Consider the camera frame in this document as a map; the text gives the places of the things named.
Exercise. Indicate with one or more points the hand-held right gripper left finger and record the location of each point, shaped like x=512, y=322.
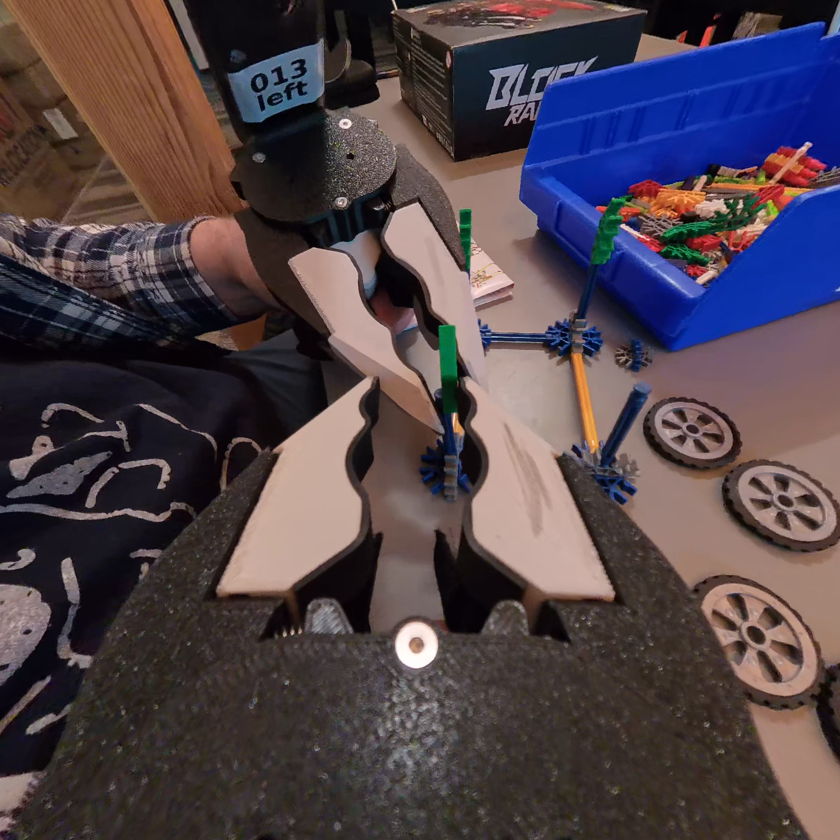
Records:
x=302, y=512

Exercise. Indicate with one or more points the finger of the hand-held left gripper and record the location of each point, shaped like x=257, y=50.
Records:
x=427, y=269
x=355, y=322

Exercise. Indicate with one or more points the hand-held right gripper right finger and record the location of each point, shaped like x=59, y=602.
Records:
x=538, y=519

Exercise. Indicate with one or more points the green toy connector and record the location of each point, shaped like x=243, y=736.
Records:
x=607, y=234
x=465, y=236
x=448, y=368

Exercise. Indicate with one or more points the blue yellow toy rod frame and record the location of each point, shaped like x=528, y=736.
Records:
x=584, y=400

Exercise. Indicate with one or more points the pile of colourful toy pieces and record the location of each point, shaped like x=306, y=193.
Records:
x=709, y=217

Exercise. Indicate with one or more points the blue bin with white label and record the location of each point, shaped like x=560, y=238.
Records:
x=788, y=79

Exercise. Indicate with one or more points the person's left forearm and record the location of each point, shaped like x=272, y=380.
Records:
x=105, y=282

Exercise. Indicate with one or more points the person's left hand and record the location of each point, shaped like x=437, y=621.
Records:
x=239, y=269

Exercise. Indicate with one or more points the toy instruction sheet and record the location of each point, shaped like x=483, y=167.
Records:
x=492, y=278

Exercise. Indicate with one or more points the black toy wheel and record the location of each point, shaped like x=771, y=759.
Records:
x=692, y=433
x=759, y=643
x=831, y=715
x=784, y=505

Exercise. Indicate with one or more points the small blue toy connector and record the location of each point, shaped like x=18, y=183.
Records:
x=634, y=356

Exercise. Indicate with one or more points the person's dark printed shirt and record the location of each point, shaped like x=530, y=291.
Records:
x=105, y=499

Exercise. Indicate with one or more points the black toy box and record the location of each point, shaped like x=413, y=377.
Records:
x=525, y=92

